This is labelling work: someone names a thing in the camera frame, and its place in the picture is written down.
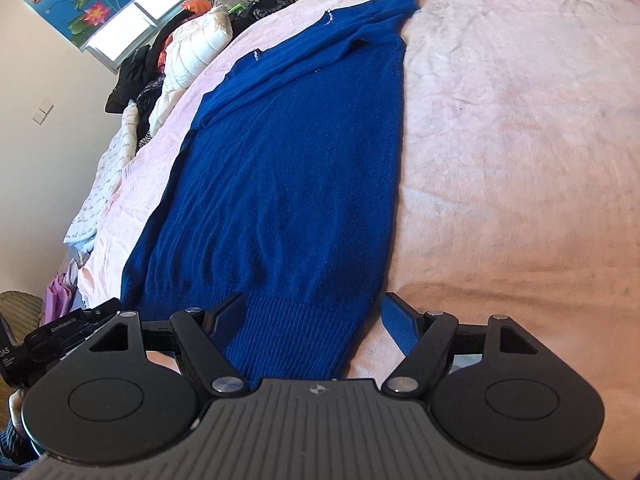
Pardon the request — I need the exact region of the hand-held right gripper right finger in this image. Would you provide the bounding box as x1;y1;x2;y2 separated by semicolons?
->
381;291;541;396

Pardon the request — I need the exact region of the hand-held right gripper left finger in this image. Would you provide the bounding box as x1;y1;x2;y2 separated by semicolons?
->
85;291;249;396

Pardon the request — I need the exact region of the blue knit sweater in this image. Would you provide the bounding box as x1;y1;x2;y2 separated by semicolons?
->
120;0;420;381

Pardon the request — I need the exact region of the person's left forearm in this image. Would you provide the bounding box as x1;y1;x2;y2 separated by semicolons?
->
0;392;38;467

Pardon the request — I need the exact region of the woven mat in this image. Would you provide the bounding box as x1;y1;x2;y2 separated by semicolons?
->
0;290;45;333

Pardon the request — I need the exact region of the purple cloth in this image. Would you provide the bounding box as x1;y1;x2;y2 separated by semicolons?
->
42;260;83;326

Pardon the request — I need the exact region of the white printed sheet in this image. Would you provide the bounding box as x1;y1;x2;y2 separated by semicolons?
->
65;100;146;256

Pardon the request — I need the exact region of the pink bed blanket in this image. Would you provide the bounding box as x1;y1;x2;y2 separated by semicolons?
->
75;0;640;411

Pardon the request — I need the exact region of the dark patterned cloth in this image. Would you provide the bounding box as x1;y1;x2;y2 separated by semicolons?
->
132;80;166;141

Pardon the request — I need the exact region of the black garment heap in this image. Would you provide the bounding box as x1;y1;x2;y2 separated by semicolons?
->
105;12;201;116

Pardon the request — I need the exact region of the white quilted jacket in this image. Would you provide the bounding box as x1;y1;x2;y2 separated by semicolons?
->
149;5;235;136

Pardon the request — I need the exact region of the leopard patterned cloth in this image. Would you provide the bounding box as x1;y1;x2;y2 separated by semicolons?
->
230;0;296;36

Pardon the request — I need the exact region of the orange garment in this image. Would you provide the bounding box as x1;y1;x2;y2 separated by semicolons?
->
157;0;213;73

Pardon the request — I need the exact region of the window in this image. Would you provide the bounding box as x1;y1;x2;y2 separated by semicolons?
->
82;0;201;72

